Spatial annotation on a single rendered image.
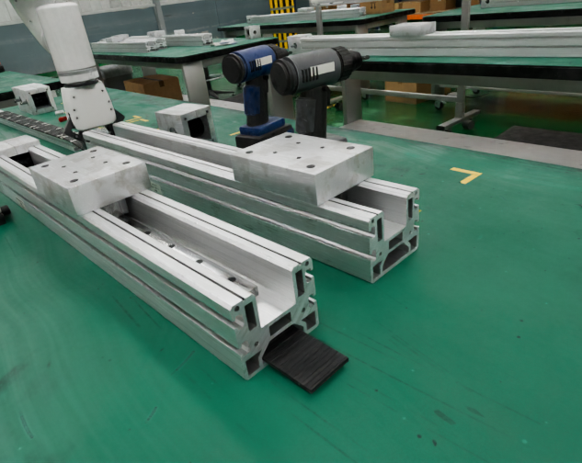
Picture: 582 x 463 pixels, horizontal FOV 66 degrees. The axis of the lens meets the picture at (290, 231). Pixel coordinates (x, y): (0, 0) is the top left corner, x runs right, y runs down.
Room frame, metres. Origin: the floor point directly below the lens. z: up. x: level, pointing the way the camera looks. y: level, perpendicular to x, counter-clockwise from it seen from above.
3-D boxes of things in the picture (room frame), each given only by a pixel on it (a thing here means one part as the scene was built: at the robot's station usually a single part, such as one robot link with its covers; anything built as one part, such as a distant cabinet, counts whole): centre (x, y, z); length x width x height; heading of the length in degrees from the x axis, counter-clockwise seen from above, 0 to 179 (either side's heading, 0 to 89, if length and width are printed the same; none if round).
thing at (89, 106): (1.10, 0.43, 0.92); 0.10 x 0.07 x 0.11; 131
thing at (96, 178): (0.64, 0.28, 0.87); 0.16 x 0.11 x 0.07; 41
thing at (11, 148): (0.97, 0.58, 0.83); 0.12 x 0.09 x 0.10; 131
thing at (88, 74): (1.10, 0.43, 0.98); 0.09 x 0.08 x 0.03; 131
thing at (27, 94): (1.90, 0.94, 0.83); 0.11 x 0.10 x 0.10; 128
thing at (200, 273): (0.64, 0.28, 0.82); 0.80 x 0.10 x 0.09; 41
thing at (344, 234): (0.76, 0.14, 0.82); 0.80 x 0.10 x 0.09; 41
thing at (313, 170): (0.58, -0.02, 0.87); 0.16 x 0.11 x 0.07; 41
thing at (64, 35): (1.11, 0.43, 1.06); 0.09 x 0.08 x 0.13; 35
